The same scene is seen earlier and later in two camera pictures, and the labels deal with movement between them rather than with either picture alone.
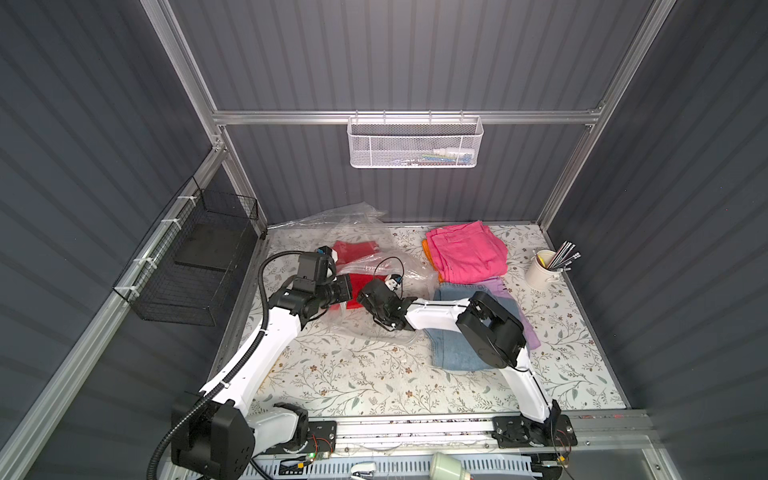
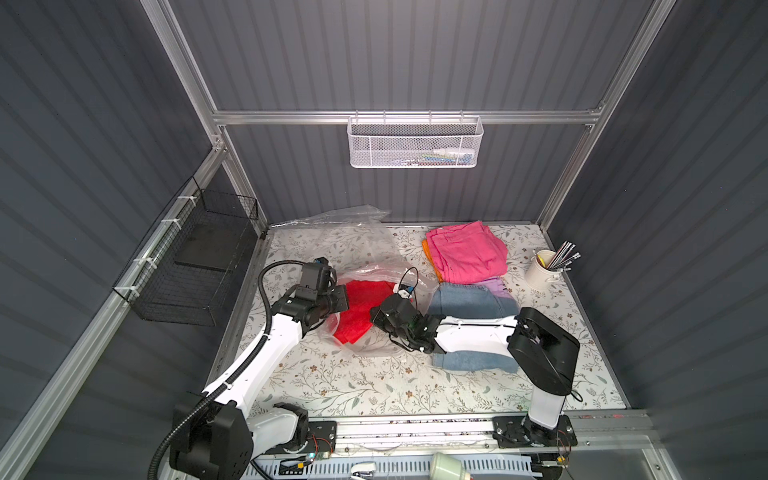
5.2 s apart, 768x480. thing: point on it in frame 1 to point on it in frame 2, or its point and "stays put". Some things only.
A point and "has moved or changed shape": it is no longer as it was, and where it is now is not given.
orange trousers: [427, 252] stays put
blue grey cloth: [449, 351] stays put
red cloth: [361, 261] to [363, 296]
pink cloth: [466, 253] stays put
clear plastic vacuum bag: [367, 247] has moved or changed shape
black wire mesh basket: [184, 270] stays put
